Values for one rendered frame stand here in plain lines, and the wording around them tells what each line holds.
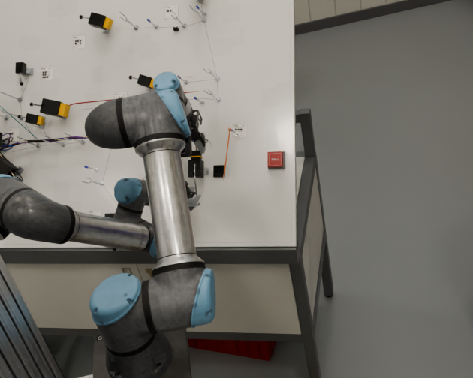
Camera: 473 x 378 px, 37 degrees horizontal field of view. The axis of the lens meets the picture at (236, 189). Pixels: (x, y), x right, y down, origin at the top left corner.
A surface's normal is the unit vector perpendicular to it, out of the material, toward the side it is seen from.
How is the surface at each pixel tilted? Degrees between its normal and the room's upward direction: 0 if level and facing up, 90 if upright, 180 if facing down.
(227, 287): 90
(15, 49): 46
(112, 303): 8
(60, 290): 90
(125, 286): 7
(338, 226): 0
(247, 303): 90
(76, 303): 90
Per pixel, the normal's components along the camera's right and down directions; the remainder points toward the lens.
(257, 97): -0.25, -0.10
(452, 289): -0.17, -0.78
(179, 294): -0.08, -0.24
